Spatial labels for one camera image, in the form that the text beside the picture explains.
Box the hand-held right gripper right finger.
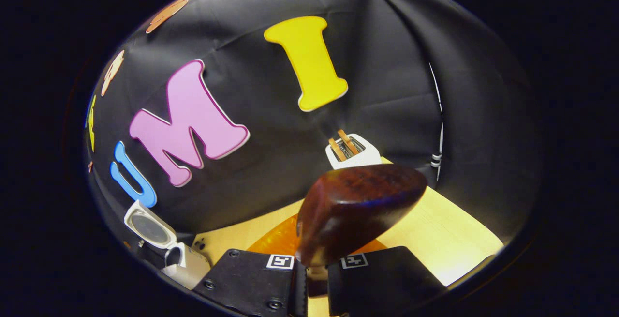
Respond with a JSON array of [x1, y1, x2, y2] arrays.
[[328, 239, 449, 317]]

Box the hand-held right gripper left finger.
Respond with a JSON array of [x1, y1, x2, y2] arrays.
[[192, 212, 309, 317]]

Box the white rice cooker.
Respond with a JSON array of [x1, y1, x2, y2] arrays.
[[123, 199, 212, 290]]

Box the dark wooden spoon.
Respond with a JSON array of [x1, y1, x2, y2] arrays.
[[295, 163, 429, 299]]

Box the white toaster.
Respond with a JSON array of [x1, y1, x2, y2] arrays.
[[325, 133, 383, 170]]

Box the toasted bread slice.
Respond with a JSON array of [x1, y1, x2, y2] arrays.
[[328, 137, 347, 161], [337, 129, 360, 156]]

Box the black backdrop cloth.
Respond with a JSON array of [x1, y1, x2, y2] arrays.
[[85, 0, 542, 245]]

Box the white power cable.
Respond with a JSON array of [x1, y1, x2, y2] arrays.
[[428, 62, 444, 182]]

